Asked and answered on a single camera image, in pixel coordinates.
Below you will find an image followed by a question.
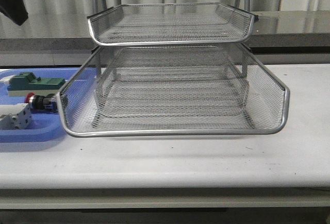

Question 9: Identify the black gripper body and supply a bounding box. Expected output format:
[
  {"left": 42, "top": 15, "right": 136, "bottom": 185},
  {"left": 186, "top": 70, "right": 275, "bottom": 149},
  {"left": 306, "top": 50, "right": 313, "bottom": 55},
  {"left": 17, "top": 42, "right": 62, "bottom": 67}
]
[{"left": 1, "top": 0, "right": 28, "bottom": 26}]

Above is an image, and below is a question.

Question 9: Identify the red emergency stop button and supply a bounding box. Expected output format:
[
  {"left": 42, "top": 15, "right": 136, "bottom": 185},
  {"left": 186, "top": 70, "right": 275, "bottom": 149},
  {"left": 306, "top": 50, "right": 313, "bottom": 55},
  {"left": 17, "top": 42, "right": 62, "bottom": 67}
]
[{"left": 24, "top": 92, "right": 58, "bottom": 113}]

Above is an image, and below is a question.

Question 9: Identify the silver mesh tray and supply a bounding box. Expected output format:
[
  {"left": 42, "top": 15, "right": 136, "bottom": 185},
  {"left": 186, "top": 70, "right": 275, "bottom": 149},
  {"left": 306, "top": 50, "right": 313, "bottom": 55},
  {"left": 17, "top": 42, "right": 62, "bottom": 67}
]
[
  {"left": 87, "top": 2, "right": 258, "bottom": 46},
  {"left": 91, "top": 72, "right": 257, "bottom": 129},
  {"left": 57, "top": 43, "right": 290, "bottom": 137}
]

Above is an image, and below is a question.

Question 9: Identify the grey stone counter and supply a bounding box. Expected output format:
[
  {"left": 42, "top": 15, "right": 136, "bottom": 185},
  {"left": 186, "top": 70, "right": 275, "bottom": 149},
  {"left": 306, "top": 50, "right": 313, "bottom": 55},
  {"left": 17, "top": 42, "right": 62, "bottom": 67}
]
[{"left": 1, "top": 11, "right": 329, "bottom": 53}]

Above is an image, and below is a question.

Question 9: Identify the green terminal block module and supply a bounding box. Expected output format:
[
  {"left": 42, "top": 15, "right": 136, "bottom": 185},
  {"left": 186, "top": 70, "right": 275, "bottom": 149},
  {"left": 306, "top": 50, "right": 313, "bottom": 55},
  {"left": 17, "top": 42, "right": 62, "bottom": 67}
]
[{"left": 7, "top": 72, "right": 65, "bottom": 96}]

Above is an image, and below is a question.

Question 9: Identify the blue plastic tray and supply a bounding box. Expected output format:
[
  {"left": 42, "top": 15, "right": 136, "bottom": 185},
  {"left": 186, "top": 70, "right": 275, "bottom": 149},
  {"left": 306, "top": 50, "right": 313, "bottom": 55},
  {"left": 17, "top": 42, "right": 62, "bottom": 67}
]
[{"left": 0, "top": 67, "right": 98, "bottom": 143}]

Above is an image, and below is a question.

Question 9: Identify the silver mesh bottom tray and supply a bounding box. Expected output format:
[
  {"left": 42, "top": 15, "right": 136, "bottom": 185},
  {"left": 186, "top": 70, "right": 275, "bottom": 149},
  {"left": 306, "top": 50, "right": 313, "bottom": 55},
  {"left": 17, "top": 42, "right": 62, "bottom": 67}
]
[{"left": 91, "top": 72, "right": 257, "bottom": 129}]

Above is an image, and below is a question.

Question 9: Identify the silver mesh top tray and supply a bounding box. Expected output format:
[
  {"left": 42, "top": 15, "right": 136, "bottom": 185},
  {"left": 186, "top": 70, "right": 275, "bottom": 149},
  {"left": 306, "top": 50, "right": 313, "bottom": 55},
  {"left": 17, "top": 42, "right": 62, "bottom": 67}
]
[{"left": 87, "top": 2, "right": 258, "bottom": 46}]

